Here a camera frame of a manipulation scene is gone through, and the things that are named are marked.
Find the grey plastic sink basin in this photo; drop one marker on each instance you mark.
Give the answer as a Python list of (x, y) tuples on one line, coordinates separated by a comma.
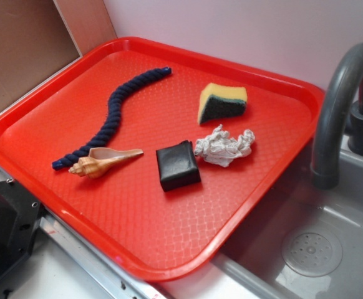
[(300, 241)]

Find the brown cardboard panel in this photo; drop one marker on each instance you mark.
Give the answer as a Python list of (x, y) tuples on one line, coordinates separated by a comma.
[(39, 38)]

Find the black rectangular block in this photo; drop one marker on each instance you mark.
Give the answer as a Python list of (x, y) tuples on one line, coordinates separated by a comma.
[(177, 166)]

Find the red plastic tray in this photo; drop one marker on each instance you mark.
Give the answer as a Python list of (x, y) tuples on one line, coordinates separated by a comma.
[(152, 234)]

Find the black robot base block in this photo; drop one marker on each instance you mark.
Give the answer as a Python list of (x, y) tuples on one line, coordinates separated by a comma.
[(20, 214)]

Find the grey curved faucet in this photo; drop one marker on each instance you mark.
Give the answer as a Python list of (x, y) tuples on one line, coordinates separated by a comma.
[(341, 114)]

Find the silver metal rail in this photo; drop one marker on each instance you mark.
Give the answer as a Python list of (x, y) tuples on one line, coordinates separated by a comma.
[(62, 265)]

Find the crumpled white cloth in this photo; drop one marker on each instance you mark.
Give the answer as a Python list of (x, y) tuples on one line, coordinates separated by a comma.
[(221, 149)]

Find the yellow and green sponge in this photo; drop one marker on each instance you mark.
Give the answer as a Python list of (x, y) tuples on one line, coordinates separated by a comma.
[(220, 101)]

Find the tan spiral seashell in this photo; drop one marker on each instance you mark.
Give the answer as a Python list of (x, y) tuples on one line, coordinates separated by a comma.
[(100, 160)]

